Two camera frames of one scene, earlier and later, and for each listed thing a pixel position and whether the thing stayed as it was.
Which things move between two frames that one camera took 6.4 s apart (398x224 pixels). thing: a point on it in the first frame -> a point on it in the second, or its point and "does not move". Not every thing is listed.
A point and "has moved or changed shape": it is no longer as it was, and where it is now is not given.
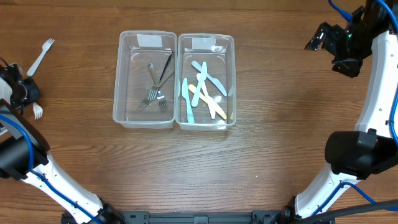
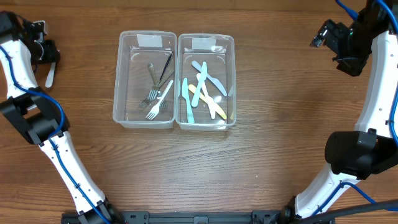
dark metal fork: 155,91 does not move
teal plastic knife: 185,91 does not move
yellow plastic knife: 217,110 does not move
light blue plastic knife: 203,78 does not move
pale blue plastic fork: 46,46 has moved or changed shape
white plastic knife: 209,100 does not move
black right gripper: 334,46 does not move
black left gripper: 31,91 -> 50,55
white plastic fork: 38,111 has moved or changed shape
